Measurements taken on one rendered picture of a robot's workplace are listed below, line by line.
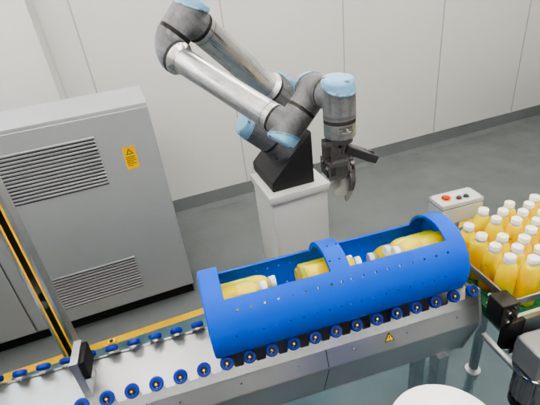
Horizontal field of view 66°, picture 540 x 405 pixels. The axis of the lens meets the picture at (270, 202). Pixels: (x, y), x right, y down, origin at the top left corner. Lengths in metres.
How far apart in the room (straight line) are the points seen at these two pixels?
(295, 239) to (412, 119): 3.14
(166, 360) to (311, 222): 1.00
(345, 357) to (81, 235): 1.88
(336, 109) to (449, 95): 4.16
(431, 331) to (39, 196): 2.18
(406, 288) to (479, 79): 4.27
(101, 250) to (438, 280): 2.11
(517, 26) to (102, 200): 4.73
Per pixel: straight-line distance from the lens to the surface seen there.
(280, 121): 1.21
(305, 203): 2.05
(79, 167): 2.64
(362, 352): 1.55
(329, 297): 1.32
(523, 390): 1.84
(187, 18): 1.54
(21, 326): 3.28
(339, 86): 1.11
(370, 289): 1.36
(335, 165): 1.19
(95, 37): 3.75
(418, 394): 1.25
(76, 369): 1.47
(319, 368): 1.52
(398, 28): 4.64
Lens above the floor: 2.05
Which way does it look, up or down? 30 degrees down
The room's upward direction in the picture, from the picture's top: 7 degrees counter-clockwise
